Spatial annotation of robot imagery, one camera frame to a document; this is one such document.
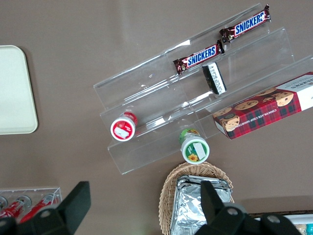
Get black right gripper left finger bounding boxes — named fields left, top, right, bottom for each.
left=18, top=181, right=91, bottom=235

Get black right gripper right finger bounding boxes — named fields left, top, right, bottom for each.
left=195, top=180, right=260, bottom=235

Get light woven wicker basket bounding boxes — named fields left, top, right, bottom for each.
left=158, top=161, right=235, bottom=235

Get white rectangular snack tray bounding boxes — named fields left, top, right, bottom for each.
left=249, top=212, right=313, bottom=235

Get beige plastic serving tray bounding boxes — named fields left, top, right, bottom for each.
left=0, top=45, right=39, bottom=135

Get clear acrylic bottle rack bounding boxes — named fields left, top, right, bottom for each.
left=0, top=187, right=63, bottom=222

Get stacked aluminium foil containers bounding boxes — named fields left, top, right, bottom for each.
left=171, top=175, right=234, bottom=235

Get red cola bottle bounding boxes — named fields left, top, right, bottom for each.
left=19, top=193, right=60, bottom=223
left=0, top=195, right=32, bottom=219

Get green lidded small cup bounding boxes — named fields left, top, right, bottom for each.
left=178, top=128, right=211, bottom=165

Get clear bag of crackers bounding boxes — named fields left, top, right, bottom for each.
left=294, top=224, right=308, bottom=235

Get red lidded small cup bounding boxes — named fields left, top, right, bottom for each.
left=110, top=112, right=138, bottom=142

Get red tartan cookie box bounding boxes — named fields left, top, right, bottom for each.
left=212, top=71, right=313, bottom=140

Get clear acrylic stepped shelf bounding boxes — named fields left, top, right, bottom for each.
left=92, top=2, right=313, bottom=175

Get small black white box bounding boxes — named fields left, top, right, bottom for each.
left=201, top=62, right=227, bottom=95

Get Snickers chocolate bar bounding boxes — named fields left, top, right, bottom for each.
left=219, top=4, right=271, bottom=44
left=173, top=39, right=225, bottom=75

